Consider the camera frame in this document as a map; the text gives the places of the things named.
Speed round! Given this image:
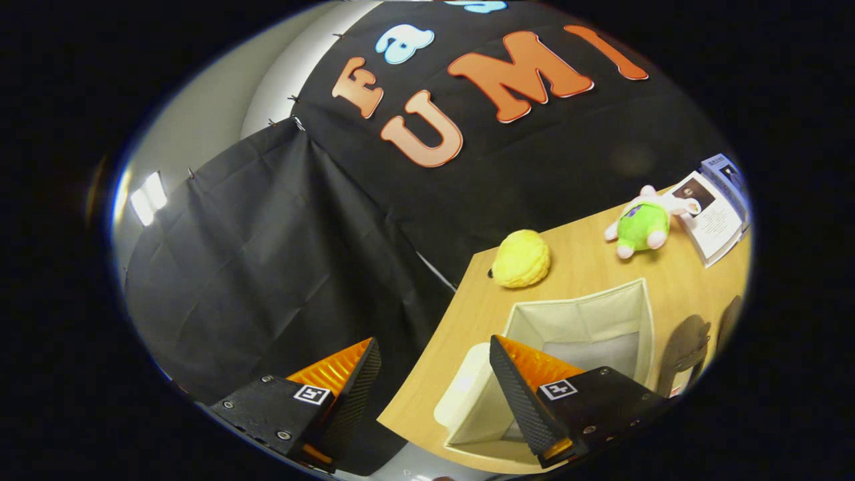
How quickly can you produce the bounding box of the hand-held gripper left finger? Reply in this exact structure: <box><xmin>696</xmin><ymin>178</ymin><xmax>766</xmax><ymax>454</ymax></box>
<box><xmin>208</xmin><ymin>337</ymin><xmax>382</xmax><ymax>474</ymax></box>

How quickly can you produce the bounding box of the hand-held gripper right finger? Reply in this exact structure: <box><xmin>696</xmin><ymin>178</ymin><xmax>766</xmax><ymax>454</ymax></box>
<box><xmin>490</xmin><ymin>335</ymin><xmax>669</xmax><ymax>470</ymax></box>

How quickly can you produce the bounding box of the beige fabric storage box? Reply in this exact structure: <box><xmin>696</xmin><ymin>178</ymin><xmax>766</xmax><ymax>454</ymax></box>
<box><xmin>434</xmin><ymin>279</ymin><xmax>657</xmax><ymax>465</ymax></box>

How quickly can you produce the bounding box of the brown moccasin shoe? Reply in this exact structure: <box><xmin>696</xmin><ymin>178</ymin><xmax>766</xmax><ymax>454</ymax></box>
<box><xmin>717</xmin><ymin>294</ymin><xmax>743</xmax><ymax>351</ymax></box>
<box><xmin>658</xmin><ymin>314</ymin><xmax>712</xmax><ymax>398</ymax></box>

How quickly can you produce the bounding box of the yellow round plush toy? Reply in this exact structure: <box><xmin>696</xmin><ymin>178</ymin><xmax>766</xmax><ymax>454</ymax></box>
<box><xmin>490</xmin><ymin>229</ymin><xmax>552</xmax><ymax>289</ymax></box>

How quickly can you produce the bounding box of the green and white plush toy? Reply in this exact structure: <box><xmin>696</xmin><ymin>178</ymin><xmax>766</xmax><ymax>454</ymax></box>
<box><xmin>605</xmin><ymin>185</ymin><xmax>701</xmax><ymax>260</ymax></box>

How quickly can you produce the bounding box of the white book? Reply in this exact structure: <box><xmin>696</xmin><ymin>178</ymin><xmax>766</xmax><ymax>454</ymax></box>
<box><xmin>668</xmin><ymin>171</ymin><xmax>745</xmax><ymax>268</ymax></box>

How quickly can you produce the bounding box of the ceiling light panel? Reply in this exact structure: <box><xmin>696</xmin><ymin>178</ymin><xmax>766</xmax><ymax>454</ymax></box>
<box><xmin>130</xmin><ymin>172</ymin><xmax>168</xmax><ymax>227</ymax></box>

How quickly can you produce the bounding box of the blue book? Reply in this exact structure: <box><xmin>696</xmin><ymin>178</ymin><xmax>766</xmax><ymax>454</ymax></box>
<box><xmin>700</xmin><ymin>153</ymin><xmax>750</xmax><ymax>224</ymax></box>

